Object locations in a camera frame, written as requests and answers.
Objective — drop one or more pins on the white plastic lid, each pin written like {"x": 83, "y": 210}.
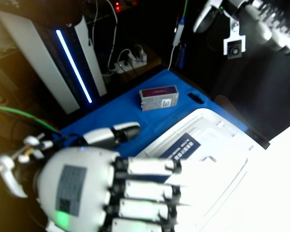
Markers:
{"x": 220, "y": 135}

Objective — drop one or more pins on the dark device with red lights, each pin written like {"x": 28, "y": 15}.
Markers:
{"x": 117, "y": 8}

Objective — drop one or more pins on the grey box with maroon label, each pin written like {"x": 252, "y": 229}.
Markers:
{"x": 157, "y": 99}

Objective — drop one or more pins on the white inline adapter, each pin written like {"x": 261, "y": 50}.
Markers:
{"x": 178, "y": 35}

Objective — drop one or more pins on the blue cloth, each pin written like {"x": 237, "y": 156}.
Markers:
{"x": 116, "y": 113}

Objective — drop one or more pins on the white blue labelled box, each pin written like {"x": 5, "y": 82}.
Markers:
{"x": 181, "y": 147}

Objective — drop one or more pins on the white power strip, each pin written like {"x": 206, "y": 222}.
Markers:
{"x": 130, "y": 66}

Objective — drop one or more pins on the white tower with blue light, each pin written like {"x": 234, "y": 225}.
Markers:
{"x": 50, "y": 72}

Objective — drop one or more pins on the white plug adapter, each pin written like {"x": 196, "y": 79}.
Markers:
{"x": 138, "y": 52}

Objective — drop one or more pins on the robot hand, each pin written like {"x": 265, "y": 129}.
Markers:
{"x": 87, "y": 181}
{"x": 268, "y": 21}

